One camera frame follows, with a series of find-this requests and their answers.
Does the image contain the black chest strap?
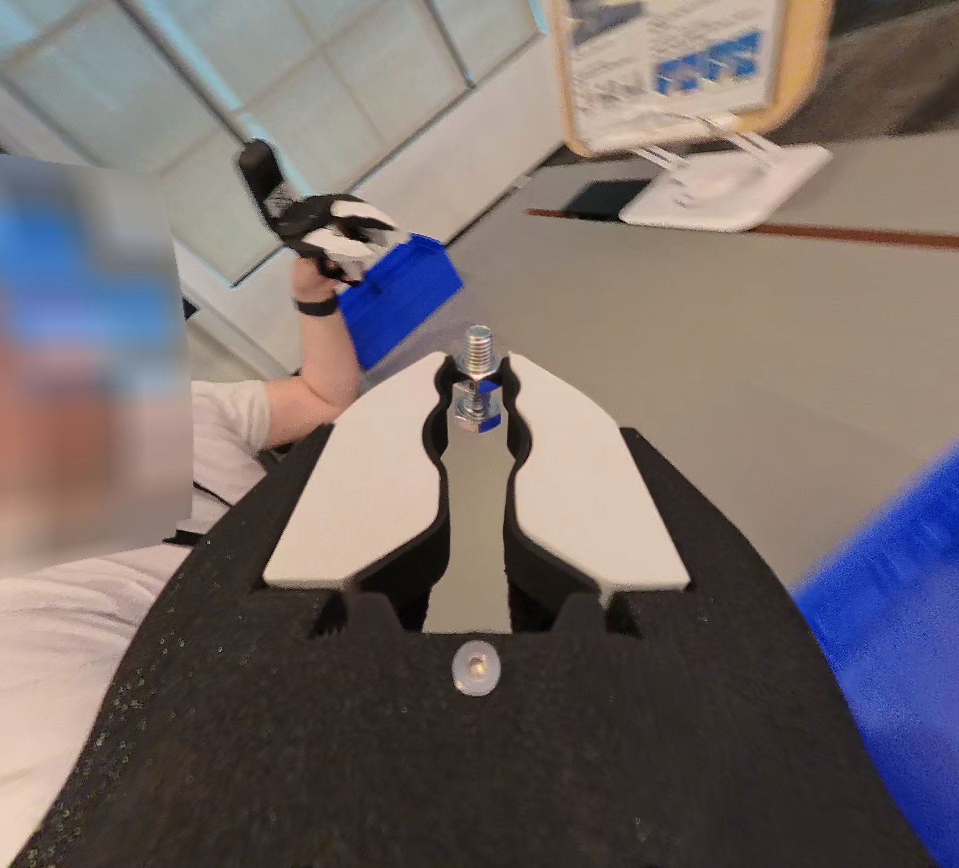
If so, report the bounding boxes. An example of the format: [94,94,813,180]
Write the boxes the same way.
[163,480,235,548]

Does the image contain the white page holder bar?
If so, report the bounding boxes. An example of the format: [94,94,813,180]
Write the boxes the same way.
[590,107,744,137]

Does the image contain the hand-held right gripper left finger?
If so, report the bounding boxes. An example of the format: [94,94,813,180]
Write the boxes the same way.
[262,351,456,589]

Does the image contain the person's left hand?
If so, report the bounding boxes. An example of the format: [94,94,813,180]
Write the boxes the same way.
[291,257,340,303]

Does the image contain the white framed glass window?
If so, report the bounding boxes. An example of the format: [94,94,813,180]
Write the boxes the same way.
[0,0,557,174]

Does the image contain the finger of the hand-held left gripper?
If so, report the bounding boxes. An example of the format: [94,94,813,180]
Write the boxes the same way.
[330,198,401,231]
[302,230,381,265]

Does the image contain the printed instruction sheet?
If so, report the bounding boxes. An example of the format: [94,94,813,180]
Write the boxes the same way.
[558,0,799,146]

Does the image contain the person's left forearm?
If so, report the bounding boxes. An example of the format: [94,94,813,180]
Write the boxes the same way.
[298,314,366,429]

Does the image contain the steel hex bolt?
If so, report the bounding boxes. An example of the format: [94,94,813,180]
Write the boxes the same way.
[452,326,501,436]

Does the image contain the white stand base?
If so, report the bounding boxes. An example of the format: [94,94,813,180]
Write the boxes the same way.
[619,132,835,234]

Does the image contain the blue plastic bin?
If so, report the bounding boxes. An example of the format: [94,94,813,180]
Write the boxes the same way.
[336,233,466,372]
[793,435,959,868]

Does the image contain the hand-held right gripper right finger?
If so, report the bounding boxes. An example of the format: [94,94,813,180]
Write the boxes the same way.
[500,351,692,595]

